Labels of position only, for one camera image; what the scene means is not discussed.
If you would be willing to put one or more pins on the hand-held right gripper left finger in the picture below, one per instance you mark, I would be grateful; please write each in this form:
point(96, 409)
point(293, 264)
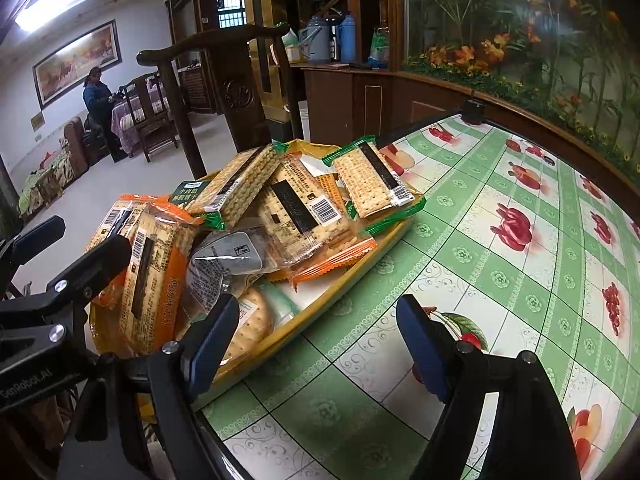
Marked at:
point(212, 350)

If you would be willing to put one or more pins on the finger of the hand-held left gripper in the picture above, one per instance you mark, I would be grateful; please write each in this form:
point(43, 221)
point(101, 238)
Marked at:
point(95, 270)
point(35, 242)

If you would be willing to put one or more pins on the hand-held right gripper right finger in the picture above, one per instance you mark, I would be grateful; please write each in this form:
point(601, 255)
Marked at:
point(425, 355)

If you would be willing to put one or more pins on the clear orange-edged cracker packet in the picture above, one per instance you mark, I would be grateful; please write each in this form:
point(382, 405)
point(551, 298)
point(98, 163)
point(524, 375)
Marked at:
point(107, 230)

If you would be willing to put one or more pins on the round cracker green packet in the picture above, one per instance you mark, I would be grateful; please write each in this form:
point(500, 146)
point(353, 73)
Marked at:
point(255, 317)

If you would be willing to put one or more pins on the orange cracker packet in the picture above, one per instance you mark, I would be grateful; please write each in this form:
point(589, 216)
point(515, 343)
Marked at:
point(155, 280)

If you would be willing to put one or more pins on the yellow tray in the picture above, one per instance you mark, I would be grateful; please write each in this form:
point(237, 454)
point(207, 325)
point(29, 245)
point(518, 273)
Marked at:
point(300, 321)

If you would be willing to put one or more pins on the grey snack packet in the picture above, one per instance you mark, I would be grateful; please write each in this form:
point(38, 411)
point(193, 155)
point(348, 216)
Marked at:
point(227, 255)

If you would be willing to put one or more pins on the orange zigzag-edged packet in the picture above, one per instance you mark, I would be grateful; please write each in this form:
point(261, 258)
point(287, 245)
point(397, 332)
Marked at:
point(340, 260)

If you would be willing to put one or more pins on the orange-edged barcode cracker packet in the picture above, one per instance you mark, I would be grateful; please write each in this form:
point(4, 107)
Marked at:
point(300, 215)

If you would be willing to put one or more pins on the long green cracker packet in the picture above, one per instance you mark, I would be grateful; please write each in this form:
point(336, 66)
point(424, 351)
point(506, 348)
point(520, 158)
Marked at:
point(235, 180)

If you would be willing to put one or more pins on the square green cracker packet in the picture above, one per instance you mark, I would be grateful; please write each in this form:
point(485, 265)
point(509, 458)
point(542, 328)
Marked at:
point(370, 180)

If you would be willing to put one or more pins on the orange printed snack packet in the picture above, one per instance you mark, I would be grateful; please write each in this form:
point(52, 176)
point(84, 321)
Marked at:
point(322, 165)

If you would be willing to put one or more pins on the bench with green cloth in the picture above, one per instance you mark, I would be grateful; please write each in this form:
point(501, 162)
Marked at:
point(45, 180)

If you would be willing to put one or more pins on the green fruit-print tablecloth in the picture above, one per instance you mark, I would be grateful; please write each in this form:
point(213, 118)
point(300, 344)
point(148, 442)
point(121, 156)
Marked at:
point(500, 285)

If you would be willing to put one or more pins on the brown armchair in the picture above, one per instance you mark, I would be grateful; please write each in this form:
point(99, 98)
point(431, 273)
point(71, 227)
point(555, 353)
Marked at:
point(75, 145)

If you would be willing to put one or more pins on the purple tablecloth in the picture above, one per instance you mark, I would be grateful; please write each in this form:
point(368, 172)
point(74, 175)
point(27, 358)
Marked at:
point(120, 116)

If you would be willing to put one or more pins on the brown wooden dining chair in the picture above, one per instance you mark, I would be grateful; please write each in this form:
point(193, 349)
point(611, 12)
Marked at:
point(150, 127)

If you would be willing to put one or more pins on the dark carved wooden chair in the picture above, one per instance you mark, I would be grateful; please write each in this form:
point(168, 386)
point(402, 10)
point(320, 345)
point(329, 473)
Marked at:
point(245, 95)

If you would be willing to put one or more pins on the ceiling light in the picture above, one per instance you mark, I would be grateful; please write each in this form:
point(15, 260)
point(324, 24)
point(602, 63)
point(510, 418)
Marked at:
point(50, 2)

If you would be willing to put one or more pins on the small black device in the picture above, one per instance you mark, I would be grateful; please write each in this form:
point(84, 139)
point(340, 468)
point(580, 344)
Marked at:
point(472, 110)

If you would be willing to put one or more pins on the green white box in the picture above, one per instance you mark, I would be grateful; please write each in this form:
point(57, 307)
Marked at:
point(292, 46)

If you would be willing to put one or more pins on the green labelled bottle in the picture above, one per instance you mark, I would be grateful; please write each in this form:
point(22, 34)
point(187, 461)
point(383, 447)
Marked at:
point(380, 45)

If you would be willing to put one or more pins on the grey-blue kettle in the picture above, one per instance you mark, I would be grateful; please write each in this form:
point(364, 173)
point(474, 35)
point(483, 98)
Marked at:
point(317, 40)

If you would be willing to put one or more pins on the blue thermos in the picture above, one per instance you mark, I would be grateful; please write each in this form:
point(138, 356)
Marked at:
point(347, 35)

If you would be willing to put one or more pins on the small wall picture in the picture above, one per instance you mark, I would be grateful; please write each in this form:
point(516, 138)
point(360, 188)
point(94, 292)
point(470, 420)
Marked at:
point(37, 121)

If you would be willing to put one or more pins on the framed wall painting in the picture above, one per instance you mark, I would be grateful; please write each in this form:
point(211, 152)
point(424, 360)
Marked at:
point(75, 60)

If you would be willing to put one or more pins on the brown wooden wall cabinet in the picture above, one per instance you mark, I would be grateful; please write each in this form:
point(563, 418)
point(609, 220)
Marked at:
point(340, 95)

